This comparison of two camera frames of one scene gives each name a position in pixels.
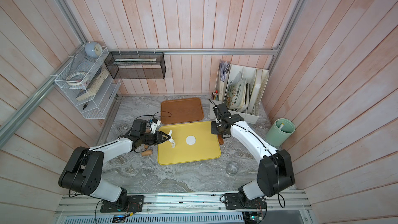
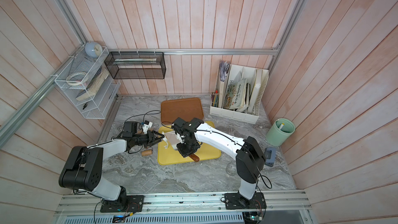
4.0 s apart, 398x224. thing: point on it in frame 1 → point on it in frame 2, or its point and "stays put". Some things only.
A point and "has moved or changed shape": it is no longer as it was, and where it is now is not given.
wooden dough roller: [147, 152] stays put
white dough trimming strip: [172, 142] → [165, 139]
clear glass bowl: [231, 168] stays put
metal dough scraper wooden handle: [221, 139] has moved or changed shape
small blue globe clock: [94, 50] stays put
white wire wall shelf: [86, 80] stays put
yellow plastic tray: [194, 142] stays put
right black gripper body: [215, 127] → [186, 149]
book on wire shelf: [91, 88] stays put
